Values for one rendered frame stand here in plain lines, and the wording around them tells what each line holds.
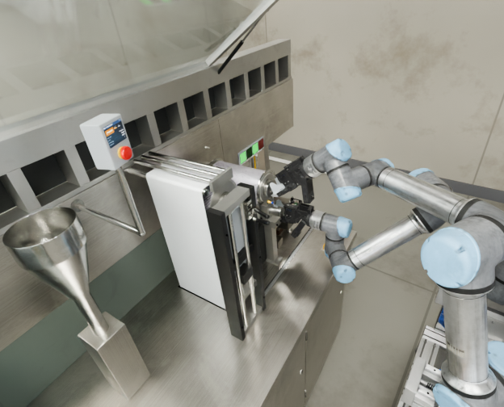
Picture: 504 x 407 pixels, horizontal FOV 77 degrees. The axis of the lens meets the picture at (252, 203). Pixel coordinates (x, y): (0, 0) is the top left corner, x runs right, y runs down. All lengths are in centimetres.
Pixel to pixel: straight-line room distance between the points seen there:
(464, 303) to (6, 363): 120
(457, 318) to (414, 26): 293
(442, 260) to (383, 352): 154
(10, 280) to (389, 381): 189
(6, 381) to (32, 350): 9
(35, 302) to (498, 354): 129
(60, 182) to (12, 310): 38
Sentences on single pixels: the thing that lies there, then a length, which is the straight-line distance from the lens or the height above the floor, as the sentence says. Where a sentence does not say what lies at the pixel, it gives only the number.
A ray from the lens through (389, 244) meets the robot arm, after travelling 119.
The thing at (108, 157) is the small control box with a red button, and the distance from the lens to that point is 72.
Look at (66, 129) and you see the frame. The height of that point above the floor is 162.
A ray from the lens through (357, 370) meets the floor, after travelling 219.
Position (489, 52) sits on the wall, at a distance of 345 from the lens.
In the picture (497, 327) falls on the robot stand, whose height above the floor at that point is 73.
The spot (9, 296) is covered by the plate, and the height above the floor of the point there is 127.
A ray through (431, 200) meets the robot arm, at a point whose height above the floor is 139.
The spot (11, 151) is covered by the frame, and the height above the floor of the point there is 162.
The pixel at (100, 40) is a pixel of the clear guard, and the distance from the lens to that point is 80.
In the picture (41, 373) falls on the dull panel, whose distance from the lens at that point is 130.
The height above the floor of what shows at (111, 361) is 110.
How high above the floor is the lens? 190
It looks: 34 degrees down
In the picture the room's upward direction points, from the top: 6 degrees counter-clockwise
